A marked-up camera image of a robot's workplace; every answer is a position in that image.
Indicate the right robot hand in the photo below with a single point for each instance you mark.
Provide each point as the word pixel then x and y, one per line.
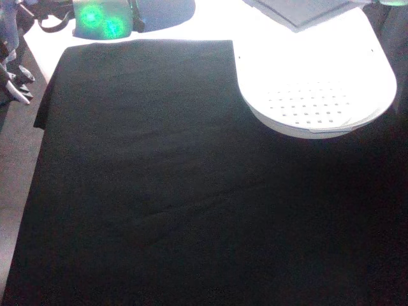
pixel 12 38

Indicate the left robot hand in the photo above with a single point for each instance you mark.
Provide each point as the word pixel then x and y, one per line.
pixel 395 2

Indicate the dark blue cardboard box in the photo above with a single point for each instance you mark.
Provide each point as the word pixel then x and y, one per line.
pixel 303 12

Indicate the white perforated tray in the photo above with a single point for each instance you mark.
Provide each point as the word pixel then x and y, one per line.
pixel 318 79

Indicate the black cloth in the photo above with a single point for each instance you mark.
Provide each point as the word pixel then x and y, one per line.
pixel 191 191

